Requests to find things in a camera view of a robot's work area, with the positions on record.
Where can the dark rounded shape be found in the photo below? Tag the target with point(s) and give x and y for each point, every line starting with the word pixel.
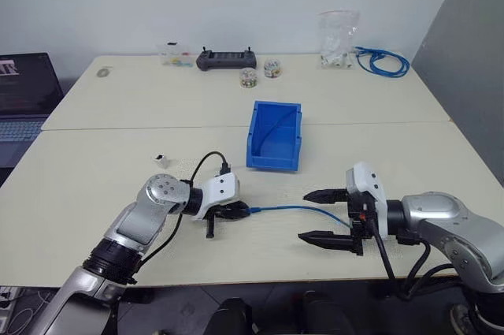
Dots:
pixel 230 317

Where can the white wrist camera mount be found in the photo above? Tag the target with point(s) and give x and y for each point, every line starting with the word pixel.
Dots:
pixel 368 185
pixel 219 190

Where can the blue plastic bin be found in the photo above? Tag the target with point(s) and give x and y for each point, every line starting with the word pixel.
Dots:
pixel 275 153

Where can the white coupler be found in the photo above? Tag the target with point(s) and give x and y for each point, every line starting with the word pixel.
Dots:
pixel 160 161

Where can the dark laptop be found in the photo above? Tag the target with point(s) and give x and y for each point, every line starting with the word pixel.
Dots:
pixel 21 90

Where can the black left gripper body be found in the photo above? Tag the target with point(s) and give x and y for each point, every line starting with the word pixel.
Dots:
pixel 219 213

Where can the clear bag white couplers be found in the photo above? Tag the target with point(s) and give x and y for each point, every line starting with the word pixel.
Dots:
pixel 336 41

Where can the white power strip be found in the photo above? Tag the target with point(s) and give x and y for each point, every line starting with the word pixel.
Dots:
pixel 6 303

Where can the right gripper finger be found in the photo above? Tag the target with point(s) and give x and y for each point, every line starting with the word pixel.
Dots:
pixel 325 196
pixel 327 239

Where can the round clear jar coloured beads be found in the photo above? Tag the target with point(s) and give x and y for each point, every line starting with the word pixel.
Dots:
pixel 272 69
pixel 248 79

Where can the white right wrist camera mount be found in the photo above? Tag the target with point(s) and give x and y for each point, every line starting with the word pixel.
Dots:
pixel 368 185

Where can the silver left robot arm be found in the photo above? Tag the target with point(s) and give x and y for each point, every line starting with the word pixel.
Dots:
pixel 134 220

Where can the round grey table grommet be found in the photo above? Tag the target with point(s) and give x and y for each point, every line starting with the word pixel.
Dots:
pixel 103 72

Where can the small clear plastic box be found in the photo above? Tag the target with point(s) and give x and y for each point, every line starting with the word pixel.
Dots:
pixel 173 55

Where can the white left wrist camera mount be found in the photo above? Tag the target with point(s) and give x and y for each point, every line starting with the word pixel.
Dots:
pixel 219 190

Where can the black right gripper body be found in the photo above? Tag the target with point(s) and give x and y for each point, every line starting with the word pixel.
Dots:
pixel 360 218

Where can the black handheld remote controller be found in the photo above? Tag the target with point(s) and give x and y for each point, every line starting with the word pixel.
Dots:
pixel 226 61

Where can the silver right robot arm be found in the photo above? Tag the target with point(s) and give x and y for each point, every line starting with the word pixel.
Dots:
pixel 453 220

